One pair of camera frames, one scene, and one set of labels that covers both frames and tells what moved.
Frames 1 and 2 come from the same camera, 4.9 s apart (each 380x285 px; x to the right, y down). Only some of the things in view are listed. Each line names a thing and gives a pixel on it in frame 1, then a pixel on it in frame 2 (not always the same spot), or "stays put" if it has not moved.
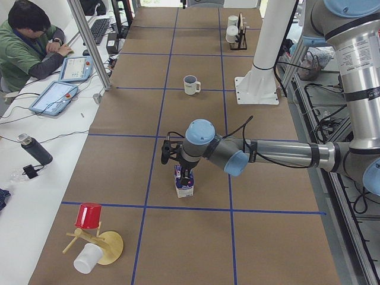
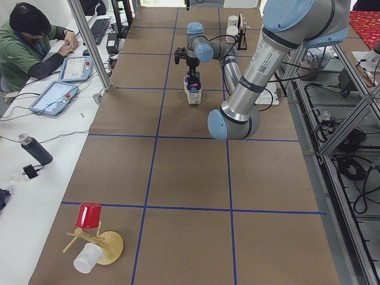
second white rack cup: [233, 21] stays put
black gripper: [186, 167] to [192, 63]
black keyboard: [98, 28] stays put
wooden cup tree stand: [111, 242] stays put
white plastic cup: [87, 259] stays put
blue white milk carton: [186, 190] to [194, 92]
